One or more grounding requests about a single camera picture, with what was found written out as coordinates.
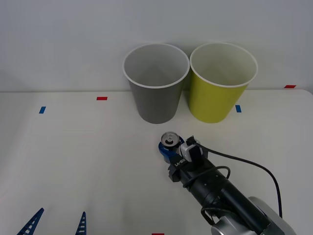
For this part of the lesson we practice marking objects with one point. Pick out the grey plastic waste bin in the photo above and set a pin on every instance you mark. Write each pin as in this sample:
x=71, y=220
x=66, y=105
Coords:
x=156, y=105

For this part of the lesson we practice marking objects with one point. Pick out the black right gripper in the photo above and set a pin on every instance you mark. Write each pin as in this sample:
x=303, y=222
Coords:
x=193, y=174

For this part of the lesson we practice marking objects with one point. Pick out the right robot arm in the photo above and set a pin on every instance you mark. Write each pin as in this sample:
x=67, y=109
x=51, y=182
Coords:
x=227, y=195

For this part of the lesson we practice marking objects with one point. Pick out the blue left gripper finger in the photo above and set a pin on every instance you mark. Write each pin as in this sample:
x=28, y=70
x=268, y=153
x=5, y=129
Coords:
x=31, y=223
x=81, y=225

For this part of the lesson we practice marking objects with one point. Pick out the yellow-green plastic waste bin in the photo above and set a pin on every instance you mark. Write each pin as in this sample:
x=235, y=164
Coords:
x=212, y=102

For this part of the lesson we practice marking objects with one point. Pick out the dark grey drink can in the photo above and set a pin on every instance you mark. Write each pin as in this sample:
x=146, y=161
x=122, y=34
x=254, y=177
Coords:
x=170, y=140

